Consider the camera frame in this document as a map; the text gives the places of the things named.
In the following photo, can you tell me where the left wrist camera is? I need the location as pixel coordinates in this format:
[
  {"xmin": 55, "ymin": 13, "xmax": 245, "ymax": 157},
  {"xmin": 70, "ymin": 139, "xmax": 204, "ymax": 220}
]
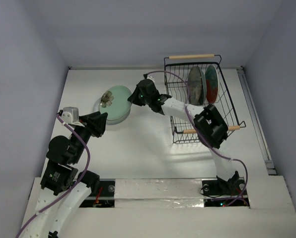
[{"xmin": 61, "ymin": 107, "xmax": 80, "ymax": 125}]

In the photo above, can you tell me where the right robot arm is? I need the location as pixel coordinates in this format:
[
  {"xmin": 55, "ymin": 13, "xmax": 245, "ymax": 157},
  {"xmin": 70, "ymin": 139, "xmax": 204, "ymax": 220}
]
[{"xmin": 128, "ymin": 79, "xmax": 239, "ymax": 194}]

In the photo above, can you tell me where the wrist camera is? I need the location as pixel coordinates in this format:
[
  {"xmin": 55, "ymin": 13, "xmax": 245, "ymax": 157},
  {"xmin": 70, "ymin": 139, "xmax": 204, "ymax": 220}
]
[
  {"xmin": 61, "ymin": 107, "xmax": 80, "ymax": 125},
  {"xmin": 144, "ymin": 74, "xmax": 155, "ymax": 83}
]

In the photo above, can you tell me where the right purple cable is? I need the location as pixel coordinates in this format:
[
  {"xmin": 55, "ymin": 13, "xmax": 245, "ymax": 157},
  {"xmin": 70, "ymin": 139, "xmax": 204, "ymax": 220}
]
[{"xmin": 144, "ymin": 70, "xmax": 249, "ymax": 207}]

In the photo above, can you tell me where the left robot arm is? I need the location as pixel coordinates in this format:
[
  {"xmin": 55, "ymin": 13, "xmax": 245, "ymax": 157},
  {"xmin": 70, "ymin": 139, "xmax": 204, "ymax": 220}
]
[{"xmin": 16, "ymin": 107, "xmax": 108, "ymax": 238}]

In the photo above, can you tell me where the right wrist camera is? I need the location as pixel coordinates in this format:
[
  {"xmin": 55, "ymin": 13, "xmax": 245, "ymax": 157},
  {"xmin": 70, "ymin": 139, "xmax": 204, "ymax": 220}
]
[{"xmin": 144, "ymin": 74, "xmax": 155, "ymax": 83}]

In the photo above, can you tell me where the grey brown plate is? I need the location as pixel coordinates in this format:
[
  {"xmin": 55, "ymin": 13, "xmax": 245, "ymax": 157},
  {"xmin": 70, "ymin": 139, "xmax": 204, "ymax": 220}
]
[{"xmin": 187, "ymin": 66, "xmax": 207, "ymax": 106}]

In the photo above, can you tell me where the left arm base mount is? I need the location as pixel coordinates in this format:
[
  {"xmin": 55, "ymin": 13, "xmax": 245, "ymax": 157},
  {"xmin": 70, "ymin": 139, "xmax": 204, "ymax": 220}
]
[{"xmin": 79, "ymin": 179, "xmax": 115, "ymax": 208}]

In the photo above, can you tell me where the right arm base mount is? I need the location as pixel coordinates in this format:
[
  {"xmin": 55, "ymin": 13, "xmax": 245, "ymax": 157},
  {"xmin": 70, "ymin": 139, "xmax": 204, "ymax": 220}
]
[{"xmin": 199, "ymin": 179, "xmax": 250, "ymax": 207}]

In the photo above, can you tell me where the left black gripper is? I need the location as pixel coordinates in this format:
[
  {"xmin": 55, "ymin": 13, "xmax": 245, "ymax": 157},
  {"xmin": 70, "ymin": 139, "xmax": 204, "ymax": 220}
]
[{"xmin": 72, "ymin": 110, "xmax": 108, "ymax": 162}]

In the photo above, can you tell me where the green flower plate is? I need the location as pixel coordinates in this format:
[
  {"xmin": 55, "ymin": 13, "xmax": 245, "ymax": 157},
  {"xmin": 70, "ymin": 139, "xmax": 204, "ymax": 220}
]
[{"xmin": 101, "ymin": 85, "xmax": 132, "ymax": 107}]

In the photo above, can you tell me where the black wire dish rack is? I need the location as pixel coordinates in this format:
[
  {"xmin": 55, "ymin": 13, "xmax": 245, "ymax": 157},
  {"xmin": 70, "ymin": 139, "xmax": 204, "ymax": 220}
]
[{"xmin": 163, "ymin": 54, "xmax": 246, "ymax": 144}]

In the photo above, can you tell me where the white bowl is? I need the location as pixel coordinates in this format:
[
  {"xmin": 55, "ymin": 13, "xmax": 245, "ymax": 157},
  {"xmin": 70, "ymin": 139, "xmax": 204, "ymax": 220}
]
[{"xmin": 93, "ymin": 99, "xmax": 131, "ymax": 125}]

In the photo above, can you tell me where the purple cable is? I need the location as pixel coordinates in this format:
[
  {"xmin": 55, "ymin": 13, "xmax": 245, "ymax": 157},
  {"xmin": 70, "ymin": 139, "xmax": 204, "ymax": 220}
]
[
  {"xmin": 13, "ymin": 113, "xmax": 92, "ymax": 238},
  {"xmin": 144, "ymin": 70, "xmax": 249, "ymax": 207}
]

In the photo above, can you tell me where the teal red plate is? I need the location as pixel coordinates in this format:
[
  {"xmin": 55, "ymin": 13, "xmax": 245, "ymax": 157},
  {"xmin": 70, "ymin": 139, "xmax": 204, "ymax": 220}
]
[{"xmin": 205, "ymin": 64, "xmax": 220, "ymax": 104}]

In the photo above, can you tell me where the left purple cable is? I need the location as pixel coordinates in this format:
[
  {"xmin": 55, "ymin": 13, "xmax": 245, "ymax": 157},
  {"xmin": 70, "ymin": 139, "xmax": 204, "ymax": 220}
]
[{"xmin": 13, "ymin": 113, "xmax": 92, "ymax": 238}]

